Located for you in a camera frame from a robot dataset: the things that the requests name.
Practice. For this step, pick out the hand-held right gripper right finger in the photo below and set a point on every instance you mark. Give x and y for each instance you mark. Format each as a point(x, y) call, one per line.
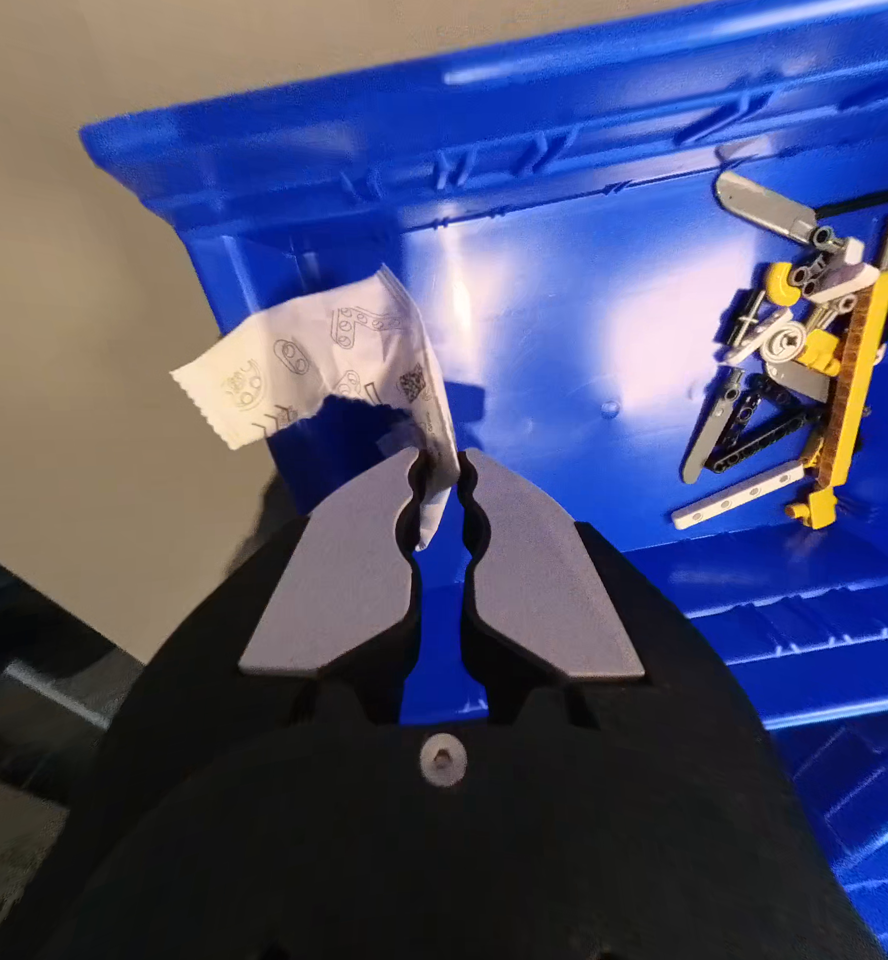
point(549, 592)

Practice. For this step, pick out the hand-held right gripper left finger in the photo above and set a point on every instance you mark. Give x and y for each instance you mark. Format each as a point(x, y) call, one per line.
point(339, 592)

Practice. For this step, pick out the small white paper bag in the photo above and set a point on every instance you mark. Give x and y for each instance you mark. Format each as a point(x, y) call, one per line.
point(301, 352)

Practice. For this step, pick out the blue plastic bin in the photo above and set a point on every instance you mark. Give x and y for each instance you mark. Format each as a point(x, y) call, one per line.
point(564, 300)

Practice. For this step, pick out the pile of loose lego pieces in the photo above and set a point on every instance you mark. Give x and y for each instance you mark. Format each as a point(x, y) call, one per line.
point(860, 360)

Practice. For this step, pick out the stacked blue plastic bins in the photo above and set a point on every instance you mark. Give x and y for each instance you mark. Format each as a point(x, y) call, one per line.
point(878, 825)

